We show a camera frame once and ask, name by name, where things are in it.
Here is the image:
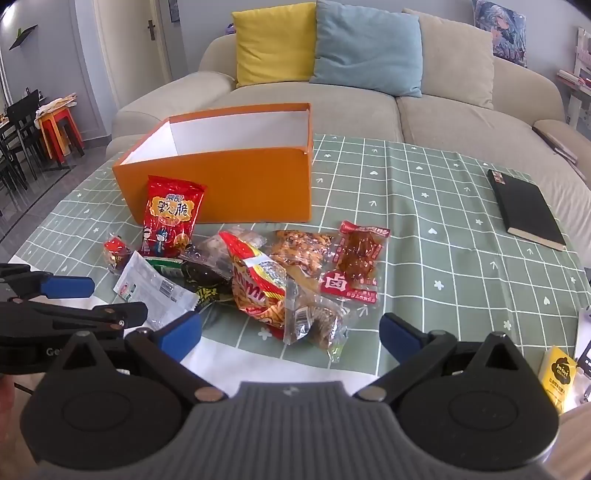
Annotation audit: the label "white magazine rack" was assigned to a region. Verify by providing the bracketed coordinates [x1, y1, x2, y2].
[556, 25, 591, 131]

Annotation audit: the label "clear pastry packet red label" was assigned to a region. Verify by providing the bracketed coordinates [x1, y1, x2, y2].
[104, 234, 134, 273]

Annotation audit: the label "black dining chair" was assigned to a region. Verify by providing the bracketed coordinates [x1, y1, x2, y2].
[0, 124, 29, 192]
[6, 90, 48, 163]

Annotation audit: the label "white door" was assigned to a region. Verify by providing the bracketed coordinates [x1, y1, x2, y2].
[76, 0, 172, 110]

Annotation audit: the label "green checked tablecloth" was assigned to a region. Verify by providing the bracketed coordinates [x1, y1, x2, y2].
[7, 134, 591, 370]

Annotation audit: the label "dark wall shelf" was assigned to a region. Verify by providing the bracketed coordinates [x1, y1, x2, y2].
[8, 25, 38, 51]

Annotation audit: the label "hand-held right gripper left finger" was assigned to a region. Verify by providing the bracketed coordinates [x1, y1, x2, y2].
[46, 311, 229, 402]

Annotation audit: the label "beige cushion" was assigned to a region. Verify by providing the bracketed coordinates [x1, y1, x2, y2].
[402, 8, 496, 110]

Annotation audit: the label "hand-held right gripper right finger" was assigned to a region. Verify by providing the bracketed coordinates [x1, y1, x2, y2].
[352, 312, 537, 402]

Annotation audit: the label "light blue cushion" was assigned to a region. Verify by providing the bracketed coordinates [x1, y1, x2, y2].
[308, 0, 423, 99]

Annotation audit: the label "clear packet of white balls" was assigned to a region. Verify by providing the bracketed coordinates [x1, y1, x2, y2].
[185, 225, 267, 278]

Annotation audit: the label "white snack packet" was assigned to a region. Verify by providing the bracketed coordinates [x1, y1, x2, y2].
[113, 250, 200, 324]

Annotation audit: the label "yellow cushion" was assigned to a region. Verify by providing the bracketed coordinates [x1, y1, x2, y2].
[231, 7, 319, 89]

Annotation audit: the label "red braised meat packet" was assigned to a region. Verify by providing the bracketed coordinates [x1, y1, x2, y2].
[320, 220, 392, 305]

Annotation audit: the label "red cartoon snack packet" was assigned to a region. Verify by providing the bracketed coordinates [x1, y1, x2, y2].
[141, 174, 207, 259]

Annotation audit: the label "stacked orange plastic stools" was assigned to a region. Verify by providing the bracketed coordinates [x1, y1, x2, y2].
[37, 107, 86, 165]

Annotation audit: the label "floral cushion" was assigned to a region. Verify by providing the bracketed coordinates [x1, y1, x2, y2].
[472, 0, 528, 69]

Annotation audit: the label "black and yellow snack packet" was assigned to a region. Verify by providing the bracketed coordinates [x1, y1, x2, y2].
[181, 260, 237, 311]

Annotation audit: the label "red yellow stick snack bag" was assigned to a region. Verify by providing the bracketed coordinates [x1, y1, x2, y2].
[218, 231, 290, 329]

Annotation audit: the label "beige sofa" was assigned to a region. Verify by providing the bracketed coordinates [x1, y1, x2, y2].
[106, 8, 591, 197]

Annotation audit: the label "orange cardboard box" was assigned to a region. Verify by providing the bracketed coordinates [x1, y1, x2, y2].
[112, 102, 315, 227]

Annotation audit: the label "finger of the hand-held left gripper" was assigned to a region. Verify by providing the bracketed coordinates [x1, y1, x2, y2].
[0, 300, 149, 344]
[0, 263, 96, 301]

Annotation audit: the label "clear packet of brown snack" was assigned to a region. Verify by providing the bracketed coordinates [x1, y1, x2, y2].
[283, 271, 352, 361]

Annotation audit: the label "clear packet of orange-brown meat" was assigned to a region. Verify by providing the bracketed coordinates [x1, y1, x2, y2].
[268, 229, 336, 283]

